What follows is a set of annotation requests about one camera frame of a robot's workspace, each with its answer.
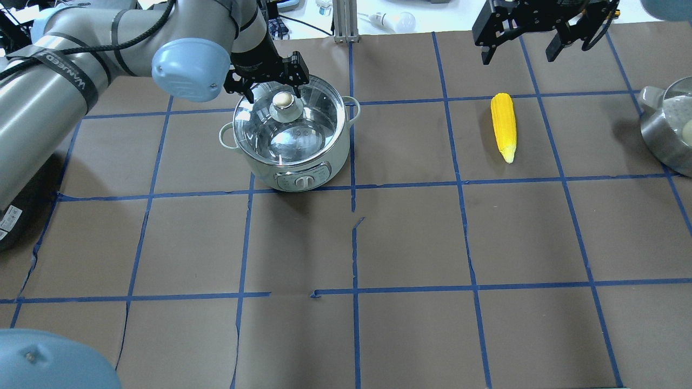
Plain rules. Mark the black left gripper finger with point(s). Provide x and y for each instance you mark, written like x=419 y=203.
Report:
x=296 y=88
x=249 y=94

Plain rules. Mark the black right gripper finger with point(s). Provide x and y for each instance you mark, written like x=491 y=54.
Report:
x=487 y=53
x=559 y=42

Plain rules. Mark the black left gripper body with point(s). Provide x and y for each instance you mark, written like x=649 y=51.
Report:
x=254 y=55

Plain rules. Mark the steel steamer pot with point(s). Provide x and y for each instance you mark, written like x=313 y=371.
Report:
x=665 y=124

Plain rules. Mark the aluminium frame post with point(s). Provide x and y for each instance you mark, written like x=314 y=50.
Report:
x=345 y=22

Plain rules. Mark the yellow corn cob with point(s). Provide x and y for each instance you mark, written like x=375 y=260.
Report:
x=504 y=126

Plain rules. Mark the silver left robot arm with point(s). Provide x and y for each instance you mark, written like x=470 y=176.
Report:
x=193 y=50

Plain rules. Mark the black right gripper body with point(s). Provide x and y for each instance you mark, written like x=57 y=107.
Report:
x=532 y=16

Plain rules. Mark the glass pot lid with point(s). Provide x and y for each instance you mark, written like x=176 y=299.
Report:
x=281 y=130

